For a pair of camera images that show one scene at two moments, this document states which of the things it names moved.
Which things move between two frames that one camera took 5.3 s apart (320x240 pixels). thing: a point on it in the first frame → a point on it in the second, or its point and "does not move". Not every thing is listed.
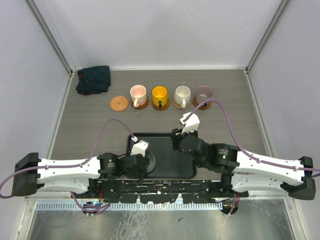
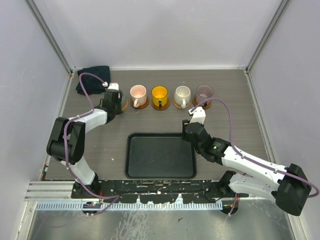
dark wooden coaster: x=140 y=107 does not move
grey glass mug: x=152 y=163 → x=122 y=98
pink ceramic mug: x=138 y=95 does not move
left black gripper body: x=139 y=174 → x=117 y=107
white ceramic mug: x=182 y=95 does not move
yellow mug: x=159 y=95 does not move
